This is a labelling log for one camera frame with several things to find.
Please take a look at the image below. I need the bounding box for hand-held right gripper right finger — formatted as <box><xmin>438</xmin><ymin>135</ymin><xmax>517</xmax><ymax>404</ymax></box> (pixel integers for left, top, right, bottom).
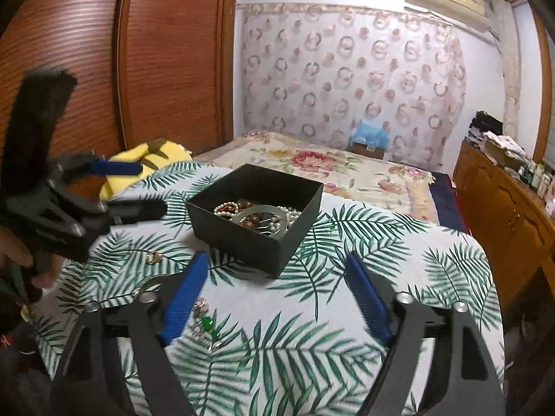
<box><xmin>344</xmin><ymin>251</ymin><xmax>508</xmax><ymax>416</ymax></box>

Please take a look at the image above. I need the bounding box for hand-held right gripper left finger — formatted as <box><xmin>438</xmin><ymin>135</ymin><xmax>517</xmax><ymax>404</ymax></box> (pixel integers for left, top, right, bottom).
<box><xmin>50</xmin><ymin>250</ymin><xmax>211</xmax><ymax>416</ymax></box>

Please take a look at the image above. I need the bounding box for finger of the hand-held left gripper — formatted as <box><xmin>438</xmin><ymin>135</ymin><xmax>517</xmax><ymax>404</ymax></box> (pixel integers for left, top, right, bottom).
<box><xmin>89</xmin><ymin>158</ymin><xmax>145</xmax><ymax>177</ymax></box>
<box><xmin>97</xmin><ymin>198</ymin><xmax>169</xmax><ymax>228</ymax></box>

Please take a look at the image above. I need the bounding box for green gemstone pendant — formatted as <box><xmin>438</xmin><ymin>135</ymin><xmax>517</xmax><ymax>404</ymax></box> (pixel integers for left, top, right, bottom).
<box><xmin>191</xmin><ymin>298</ymin><xmax>227</xmax><ymax>353</ymax></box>

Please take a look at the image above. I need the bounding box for black square box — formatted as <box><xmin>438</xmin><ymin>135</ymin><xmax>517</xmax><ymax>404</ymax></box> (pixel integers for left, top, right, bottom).
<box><xmin>186</xmin><ymin>163</ymin><xmax>324</xmax><ymax>279</ymax></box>

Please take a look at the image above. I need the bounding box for brown wooden bead bracelet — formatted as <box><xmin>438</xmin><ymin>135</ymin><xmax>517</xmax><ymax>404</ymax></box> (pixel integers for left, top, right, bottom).
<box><xmin>235</xmin><ymin>199</ymin><xmax>266</xmax><ymax>232</ymax></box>

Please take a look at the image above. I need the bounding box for white pearl necklace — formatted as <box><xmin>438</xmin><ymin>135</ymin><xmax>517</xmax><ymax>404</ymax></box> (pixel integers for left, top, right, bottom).
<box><xmin>214</xmin><ymin>201</ymin><xmax>303</xmax><ymax>237</ymax></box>

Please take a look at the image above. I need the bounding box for pale jade bangle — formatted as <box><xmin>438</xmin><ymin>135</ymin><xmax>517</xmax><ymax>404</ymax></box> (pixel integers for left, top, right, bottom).
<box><xmin>232</xmin><ymin>205</ymin><xmax>290</xmax><ymax>240</ymax></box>

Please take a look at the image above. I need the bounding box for person's left hand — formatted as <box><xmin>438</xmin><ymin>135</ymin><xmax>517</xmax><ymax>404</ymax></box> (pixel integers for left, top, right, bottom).
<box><xmin>0</xmin><ymin>224</ymin><xmax>59</xmax><ymax>292</ymax></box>

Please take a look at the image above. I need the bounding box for yellow plush toy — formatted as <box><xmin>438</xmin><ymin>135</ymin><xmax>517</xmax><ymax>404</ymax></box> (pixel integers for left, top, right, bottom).
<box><xmin>99</xmin><ymin>138</ymin><xmax>192</xmax><ymax>202</ymax></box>

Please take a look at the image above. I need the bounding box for leaf-print tablecloth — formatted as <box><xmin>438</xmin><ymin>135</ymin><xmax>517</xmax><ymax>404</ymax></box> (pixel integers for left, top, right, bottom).
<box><xmin>32</xmin><ymin>160</ymin><xmax>506</xmax><ymax>416</ymax></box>

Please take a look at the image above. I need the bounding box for dark blue bed sheet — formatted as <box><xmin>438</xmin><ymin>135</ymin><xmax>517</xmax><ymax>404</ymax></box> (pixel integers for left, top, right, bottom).
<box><xmin>427</xmin><ymin>171</ymin><xmax>470</xmax><ymax>233</ymax></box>

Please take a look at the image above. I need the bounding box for wooden louvered wardrobe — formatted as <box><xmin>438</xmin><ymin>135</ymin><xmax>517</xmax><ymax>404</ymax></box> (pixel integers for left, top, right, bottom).
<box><xmin>0</xmin><ymin>0</ymin><xmax>238</xmax><ymax>237</ymax></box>

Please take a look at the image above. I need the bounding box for small cardboard box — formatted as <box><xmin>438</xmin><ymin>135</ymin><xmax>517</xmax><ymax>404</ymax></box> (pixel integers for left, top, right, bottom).
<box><xmin>351</xmin><ymin>142</ymin><xmax>386</xmax><ymax>160</ymax></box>

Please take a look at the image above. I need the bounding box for floral blanket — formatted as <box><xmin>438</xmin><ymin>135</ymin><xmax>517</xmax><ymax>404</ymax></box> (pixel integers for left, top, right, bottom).
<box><xmin>193</xmin><ymin>130</ymin><xmax>437</xmax><ymax>227</ymax></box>

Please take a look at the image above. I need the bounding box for wooden cabinet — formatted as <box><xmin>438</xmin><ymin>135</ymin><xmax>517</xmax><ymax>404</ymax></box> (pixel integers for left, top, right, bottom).
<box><xmin>453</xmin><ymin>139</ymin><xmax>555</xmax><ymax>309</ymax></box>

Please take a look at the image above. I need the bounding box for blue plastic bag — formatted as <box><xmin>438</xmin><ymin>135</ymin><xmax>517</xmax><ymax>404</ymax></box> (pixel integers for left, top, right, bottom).
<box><xmin>350</xmin><ymin>118</ymin><xmax>391</xmax><ymax>148</ymax></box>

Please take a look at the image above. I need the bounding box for box with patterned cloth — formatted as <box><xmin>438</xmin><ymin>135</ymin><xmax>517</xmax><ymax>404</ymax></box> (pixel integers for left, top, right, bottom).
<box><xmin>481</xmin><ymin>131</ymin><xmax>528</xmax><ymax>170</ymax></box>

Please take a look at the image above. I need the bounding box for row of cosmetic bottles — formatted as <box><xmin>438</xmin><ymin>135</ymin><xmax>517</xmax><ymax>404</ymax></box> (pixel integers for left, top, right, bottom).
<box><xmin>518</xmin><ymin>160</ymin><xmax>554</xmax><ymax>200</ymax></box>

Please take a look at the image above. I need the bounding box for stack of dark clothes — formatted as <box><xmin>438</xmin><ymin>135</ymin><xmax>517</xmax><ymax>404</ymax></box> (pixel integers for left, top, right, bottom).
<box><xmin>468</xmin><ymin>111</ymin><xmax>505</xmax><ymax>146</ymax></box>

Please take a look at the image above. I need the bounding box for white wrapped pipe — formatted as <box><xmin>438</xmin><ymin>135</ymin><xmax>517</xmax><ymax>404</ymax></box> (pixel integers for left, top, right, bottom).
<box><xmin>490</xmin><ymin>0</ymin><xmax>522</xmax><ymax>138</ymax></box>

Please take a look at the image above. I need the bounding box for ring-patterned curtain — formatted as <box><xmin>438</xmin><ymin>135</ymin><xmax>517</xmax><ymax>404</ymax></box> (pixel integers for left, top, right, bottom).
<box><xmin>236</xmin><ymin>3</ymin><xmax>467</xmax><ymax>171</ymax></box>

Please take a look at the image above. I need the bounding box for wooden window frame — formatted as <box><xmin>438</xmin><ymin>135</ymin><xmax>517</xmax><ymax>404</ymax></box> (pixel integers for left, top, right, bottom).
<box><xmin>531</xmin><ymin>9</ymin><xmax>555</xmax><ymax>166</ymax></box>

